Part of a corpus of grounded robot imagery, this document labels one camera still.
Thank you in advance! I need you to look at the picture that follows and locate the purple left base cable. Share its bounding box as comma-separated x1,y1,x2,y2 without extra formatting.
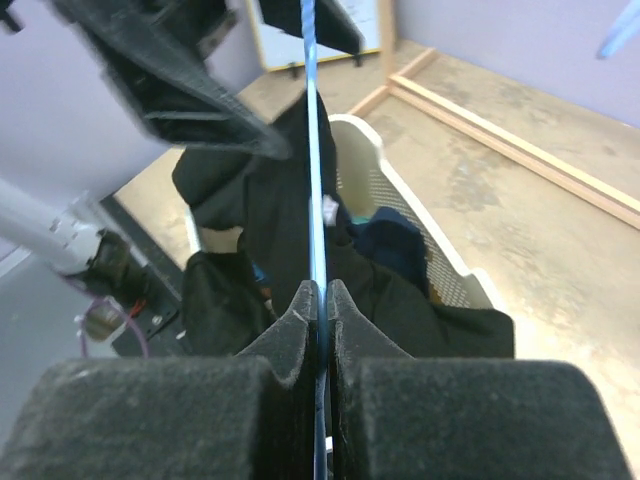
74,294,151,359

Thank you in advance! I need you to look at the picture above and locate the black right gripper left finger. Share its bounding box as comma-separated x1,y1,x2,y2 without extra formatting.
1,281,317,479

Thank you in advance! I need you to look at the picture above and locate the wooden clothes rack frame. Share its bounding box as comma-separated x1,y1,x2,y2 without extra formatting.
349,1,639,229

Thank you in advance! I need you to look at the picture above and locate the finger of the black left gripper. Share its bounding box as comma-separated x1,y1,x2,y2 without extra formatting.
258,0,363,55
52,0,290,160

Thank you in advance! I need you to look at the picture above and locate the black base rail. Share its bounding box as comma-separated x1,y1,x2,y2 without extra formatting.
100,194,191,357

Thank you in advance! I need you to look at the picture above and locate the teal t shirt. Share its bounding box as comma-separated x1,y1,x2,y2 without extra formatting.
350,215,371,226

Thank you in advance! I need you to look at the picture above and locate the navy blue t shirt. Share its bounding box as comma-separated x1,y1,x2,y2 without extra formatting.
348,206,430,297

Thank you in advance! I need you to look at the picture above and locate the small framed whiteboard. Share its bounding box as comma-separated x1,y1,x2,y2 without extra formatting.
246,1,380,71

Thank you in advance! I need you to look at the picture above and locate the white perforated laundry basket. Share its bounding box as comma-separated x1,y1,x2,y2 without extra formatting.
184,113,511,311

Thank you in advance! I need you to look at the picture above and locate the light blue wire hanger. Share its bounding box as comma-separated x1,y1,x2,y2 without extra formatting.
596,0,640,60

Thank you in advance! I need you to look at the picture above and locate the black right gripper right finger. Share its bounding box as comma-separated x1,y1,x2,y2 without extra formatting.
328,281,632,479

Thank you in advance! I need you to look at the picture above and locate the black printed t shirt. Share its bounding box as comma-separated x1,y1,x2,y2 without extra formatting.
172,98,515,358

